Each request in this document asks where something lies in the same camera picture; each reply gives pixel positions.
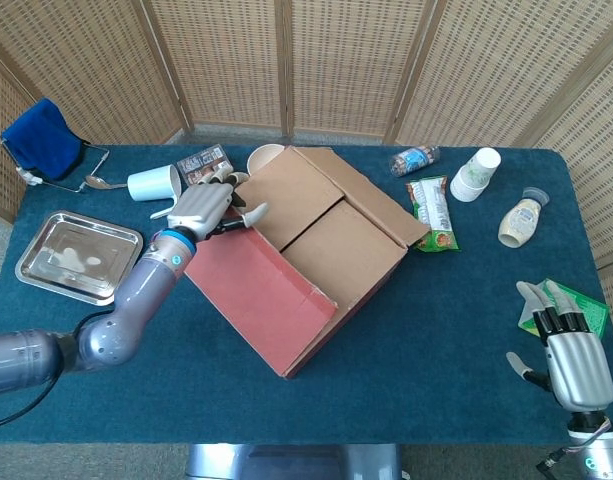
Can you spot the red cardboard box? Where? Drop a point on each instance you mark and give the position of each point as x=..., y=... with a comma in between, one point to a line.
x=256, y=300

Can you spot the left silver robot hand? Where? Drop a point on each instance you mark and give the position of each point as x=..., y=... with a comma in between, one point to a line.
x=201, y=205

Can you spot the stainless steel tray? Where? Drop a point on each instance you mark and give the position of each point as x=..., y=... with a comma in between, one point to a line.
x=76, y=255

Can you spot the clear pack of chocolates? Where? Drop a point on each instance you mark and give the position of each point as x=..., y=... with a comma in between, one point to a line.
x=203, y=159

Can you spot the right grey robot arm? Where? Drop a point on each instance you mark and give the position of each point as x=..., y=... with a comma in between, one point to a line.
x=601, y=450

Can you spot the white plastic mug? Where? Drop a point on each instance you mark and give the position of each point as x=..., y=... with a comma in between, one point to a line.
x=151, y=182

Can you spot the green snack bag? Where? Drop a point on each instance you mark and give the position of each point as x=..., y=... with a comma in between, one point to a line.
x=432, y=212

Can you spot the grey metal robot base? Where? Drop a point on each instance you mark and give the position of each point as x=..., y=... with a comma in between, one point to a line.
x=291, y=462

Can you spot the small blue-label plastic bottle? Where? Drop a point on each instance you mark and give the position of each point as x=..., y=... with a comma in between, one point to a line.
x=413, y=161

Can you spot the green carton packet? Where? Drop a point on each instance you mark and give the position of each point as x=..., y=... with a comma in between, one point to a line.
x=593, y=312

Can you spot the blue towel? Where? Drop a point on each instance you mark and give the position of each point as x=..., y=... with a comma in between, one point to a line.
x=41, y=137

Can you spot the blue table cloth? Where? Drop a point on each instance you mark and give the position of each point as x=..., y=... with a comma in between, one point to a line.
x=436, y=375

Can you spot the beige paper bowl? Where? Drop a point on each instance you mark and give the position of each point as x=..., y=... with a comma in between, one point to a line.
x=260, y=156

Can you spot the stack of paper cups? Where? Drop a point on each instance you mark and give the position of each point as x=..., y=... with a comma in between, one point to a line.
x=473, y=177

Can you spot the metal spoon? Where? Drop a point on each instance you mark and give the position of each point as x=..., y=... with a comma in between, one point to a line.
x=97, y=181

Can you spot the woven folding screen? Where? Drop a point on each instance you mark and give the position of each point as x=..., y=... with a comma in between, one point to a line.
x=351, y=60

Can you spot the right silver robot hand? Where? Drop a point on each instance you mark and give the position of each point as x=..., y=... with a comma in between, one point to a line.
x=578, y=370

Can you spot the white plastic clip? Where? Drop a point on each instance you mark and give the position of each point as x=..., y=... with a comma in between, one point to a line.
x=28, y=176

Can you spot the mayonnaise squeeze bottle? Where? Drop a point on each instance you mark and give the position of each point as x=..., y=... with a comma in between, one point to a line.
x=521, y=220

